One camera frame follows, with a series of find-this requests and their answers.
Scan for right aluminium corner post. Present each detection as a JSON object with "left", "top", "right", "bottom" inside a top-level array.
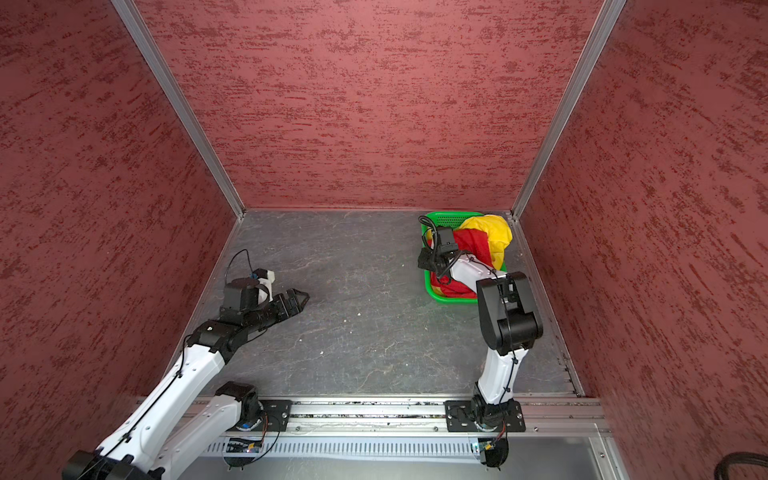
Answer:
[{"left": 511, "top": 0, "right": 626, "bottom": 222}]

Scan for aluminium corner post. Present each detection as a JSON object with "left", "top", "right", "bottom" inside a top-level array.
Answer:
[
  {"left": 111, "top": 0, "right": 246, "bottom": 220},
  {"left": 511, "top": 0, "right": 626, "bottom": 222}
]

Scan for right small circuit board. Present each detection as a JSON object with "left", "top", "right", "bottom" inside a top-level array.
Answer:
[{"left": 478, "top": 439, "right": 509, "bottom": 469}]

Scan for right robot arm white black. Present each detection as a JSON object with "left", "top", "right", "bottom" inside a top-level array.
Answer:
[{"left": 418, "top": 216, "right": 543, "bottom": 432}]

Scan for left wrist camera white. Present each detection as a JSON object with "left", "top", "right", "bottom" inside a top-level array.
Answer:
[{"left": 251, "top": 268, "right": 275, "bottom": 304}]

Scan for black cable bottom right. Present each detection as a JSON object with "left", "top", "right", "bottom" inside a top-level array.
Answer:
[{"left": 713, "top": 451, "right": 768, "bottom": 480}]

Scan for aluminium mounting rail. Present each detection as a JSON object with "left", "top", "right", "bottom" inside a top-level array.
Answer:
[{"left": 281, "top": 395, "right": 612, "bottom": 437}]

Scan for green plastic basket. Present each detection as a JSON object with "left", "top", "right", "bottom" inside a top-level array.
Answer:
[{"left": 420, "top": 211, "right": 513, "bottom": 304}]

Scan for left small circuit board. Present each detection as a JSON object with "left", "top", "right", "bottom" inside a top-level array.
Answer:
[{"left": 225, "top": 438, "right": 263, "bottom": 454}]

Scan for red shorts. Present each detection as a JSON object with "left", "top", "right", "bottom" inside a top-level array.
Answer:
[{"left": 427, "top": 230, "right": 494, "bottom": 300}]

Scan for slotted cable duct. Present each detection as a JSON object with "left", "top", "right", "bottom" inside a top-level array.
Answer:
[{"left": 179, "top": 436, "right": 481, "bottom": 460}]

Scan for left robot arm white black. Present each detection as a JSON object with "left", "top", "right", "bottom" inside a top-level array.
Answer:
[{"left": 62, "top": 269, "right": 310, "bottom": 479}]

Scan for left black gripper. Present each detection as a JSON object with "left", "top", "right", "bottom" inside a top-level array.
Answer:
[{"left": 244, "top": 289, "right": 310, "bottom": 333}]

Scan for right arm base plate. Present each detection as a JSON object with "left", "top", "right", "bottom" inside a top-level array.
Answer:
[{"left": 444, "top": 397, "right": 526, "bottom": 433}]

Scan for yellow shorts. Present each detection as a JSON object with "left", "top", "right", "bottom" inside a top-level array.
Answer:
[{"left": 459, "top": 214, "right": 513, "bottom": 270}]

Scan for small circuit board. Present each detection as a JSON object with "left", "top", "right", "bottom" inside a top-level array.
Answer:
[
  {"left": 478, "top": 439, "right": 509, "bottom": 469},
  {"left": 225, "top": 438, "right": 263, "bottom": 454}
]

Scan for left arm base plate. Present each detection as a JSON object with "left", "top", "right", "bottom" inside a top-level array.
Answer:
[{"left": 235, "top": 399, "right": 293, "bottom": 432}]

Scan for left aluminium corner post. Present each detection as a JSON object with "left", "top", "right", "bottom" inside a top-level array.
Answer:
[{"left": 111, "top": 0, "right": 246, "bottom": 220}]

